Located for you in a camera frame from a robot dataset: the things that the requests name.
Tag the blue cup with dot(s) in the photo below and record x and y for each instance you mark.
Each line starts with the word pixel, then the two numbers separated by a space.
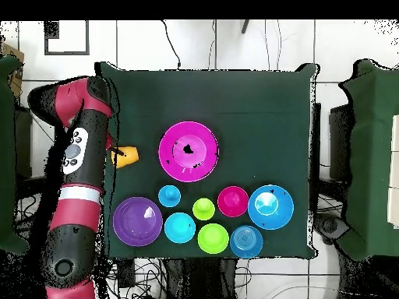
pixel 169 196

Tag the green cup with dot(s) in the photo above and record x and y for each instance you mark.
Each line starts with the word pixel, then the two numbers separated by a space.
pixel 203 210

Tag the dark grey machine base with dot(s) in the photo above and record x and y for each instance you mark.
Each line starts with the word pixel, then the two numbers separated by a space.
pixel 330 225

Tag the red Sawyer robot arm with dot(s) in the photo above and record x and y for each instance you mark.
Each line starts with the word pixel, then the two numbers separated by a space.
pixel 78 211

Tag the small cyan bowl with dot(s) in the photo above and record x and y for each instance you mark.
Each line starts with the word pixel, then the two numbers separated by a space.
pixel 180 229

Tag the large pink bowl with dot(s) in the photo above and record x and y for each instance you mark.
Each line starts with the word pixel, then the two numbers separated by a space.
pixel 174 168

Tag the orange cup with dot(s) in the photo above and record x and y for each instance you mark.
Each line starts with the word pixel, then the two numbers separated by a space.
pixel 129 158

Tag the small red bowl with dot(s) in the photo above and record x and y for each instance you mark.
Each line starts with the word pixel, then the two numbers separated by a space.
pixel 233 201

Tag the small green bowl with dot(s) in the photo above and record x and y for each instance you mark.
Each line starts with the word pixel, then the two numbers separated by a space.
pixel 213 238

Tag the black floor marker frame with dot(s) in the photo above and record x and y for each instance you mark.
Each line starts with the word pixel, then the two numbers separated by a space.
pixel 51 29

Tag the dark green tablecloth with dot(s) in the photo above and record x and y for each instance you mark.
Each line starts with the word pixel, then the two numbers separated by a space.
pixel 249 93

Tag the black metal frame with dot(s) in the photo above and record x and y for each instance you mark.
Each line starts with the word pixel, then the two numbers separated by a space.
pixel 339 140
pixel 31 187

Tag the small blue bowl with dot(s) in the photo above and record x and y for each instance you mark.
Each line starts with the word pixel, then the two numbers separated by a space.
pixel 246 242

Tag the black pedestal column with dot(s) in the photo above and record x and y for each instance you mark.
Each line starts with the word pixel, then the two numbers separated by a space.
pixel 199 280

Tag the large blue bowl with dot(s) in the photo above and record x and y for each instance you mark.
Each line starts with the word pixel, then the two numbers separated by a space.
pixel 280 215

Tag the green cloth side table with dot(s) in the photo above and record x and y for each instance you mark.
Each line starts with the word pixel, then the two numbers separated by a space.
pixel 6 155
pixel 371 155

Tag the cardboard box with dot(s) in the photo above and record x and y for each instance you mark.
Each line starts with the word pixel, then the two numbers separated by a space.
pixel 12 51

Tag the large purple bowl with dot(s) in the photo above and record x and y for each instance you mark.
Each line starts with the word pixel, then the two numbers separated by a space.
pixel 137 230

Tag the white stacked boxes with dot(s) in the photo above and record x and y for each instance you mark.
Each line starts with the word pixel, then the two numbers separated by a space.
pixel 395 140

